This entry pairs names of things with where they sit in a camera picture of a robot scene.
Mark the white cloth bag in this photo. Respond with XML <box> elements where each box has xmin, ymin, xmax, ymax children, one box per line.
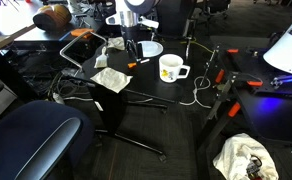
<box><xmin>212</xmin><ymin>132</ymin><xmax>280</xmax><ymax>180</ymax></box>

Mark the crumpled white cloth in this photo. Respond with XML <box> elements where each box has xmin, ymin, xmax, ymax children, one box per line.
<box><xmin>106</xmin><ymin>36</ymin><xmax>126</xmax><ymax>52</ymax></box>

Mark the bent silver metal frame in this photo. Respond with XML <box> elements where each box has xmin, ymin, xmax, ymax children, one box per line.
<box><xmin>59</xmin><ymin>31</ymin><xmax>108</xmax><ymax>73</ymax></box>

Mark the orange flat tool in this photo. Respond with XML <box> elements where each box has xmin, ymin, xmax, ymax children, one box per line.
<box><xmin>69</xmin><ymin>28</ymin><xmax>96</xmax><ymax>39</ymax></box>

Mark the black side table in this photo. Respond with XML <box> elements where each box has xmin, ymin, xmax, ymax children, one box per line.
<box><xmin>73</xmin><ymin>39</ymin><xmax>217</xmax><ymax>163</ymax></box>

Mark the yellow cable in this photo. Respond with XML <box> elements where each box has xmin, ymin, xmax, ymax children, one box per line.
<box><xmin>179</xmin><ymin>39</ymin><xmax>214</xmax><ymax>54</ymax></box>

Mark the white round plate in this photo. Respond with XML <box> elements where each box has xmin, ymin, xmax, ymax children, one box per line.
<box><xmin>141</xmin><ymin>40</ymin><xmax>164</xmax><ymax>58</ymax></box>

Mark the thin black metal rod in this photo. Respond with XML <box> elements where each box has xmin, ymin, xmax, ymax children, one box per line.
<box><xmin>199</xmin><ymin>45</ymin><xmax>220</xmax><ymax>88</ymax></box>

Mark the brown and yellow ball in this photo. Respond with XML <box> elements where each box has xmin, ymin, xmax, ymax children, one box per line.
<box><xmin>32</xmin><ymin>3</ymin><xmax>73</xmax><ymax>33</ymax></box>

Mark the white power strip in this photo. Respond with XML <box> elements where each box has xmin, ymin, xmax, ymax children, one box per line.
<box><xmin>52</xmin><ymin>92</ymin><xmax>66</xmax><ymax>105</ymax></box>

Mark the white mug with yellow print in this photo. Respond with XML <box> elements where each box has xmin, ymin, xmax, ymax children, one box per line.
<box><xmin>158</xmin><ymin>53</ymin><xmax>191</xmax><ymax>84</ymax></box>

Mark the white bristle brush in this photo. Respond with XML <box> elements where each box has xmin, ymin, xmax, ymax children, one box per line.
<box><xmin>93</xmin><ymin>46</ymin><xmax>109</xmax><ymax>69</ymax></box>

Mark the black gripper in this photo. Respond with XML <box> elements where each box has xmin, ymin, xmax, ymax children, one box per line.
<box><xmin>120</xmin><ymin>25</ymin><xmax>154</xmax><ymax>63</ymax></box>

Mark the white cone shade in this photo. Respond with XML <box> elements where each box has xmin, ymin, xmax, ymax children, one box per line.
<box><xmin>262</xmin><ymin>4</ymin><xmax>292</xmax><ymax>80</ymax></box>

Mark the black desk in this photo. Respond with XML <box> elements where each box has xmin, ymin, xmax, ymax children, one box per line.
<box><xmin>0</xmin><ymin>0</ymin><xmax>122</xmax><ymax>68</ymax></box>

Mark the orange and white marker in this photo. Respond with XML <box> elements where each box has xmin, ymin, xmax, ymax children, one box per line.
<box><xmin>127</xmin><ymin>58</ymin><xmax>151</xmax><ymax>69</ymax></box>

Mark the blue office chair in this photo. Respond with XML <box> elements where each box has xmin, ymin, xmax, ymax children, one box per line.
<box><xmin>0</xmin><ymin>99</ymin><xmax>96</xmax><ymax>180</ymax></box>

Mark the black workbench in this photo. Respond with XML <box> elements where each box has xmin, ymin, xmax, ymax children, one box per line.
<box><xmin>195</xmin><ymin>48</ymin><xmax>292</xmax><ymax>180</ymax></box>

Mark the white cable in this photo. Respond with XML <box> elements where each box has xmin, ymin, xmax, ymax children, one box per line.
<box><xmin>178</xmin><ymin>75</ymin><xmax>213</xmax><ymax>110</ymax></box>

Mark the flat white cloth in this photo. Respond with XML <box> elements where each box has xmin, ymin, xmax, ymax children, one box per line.
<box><xmin>89</xmin><ymin>67</ymin><xmax>134</xmax><ymax>94</ymax></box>

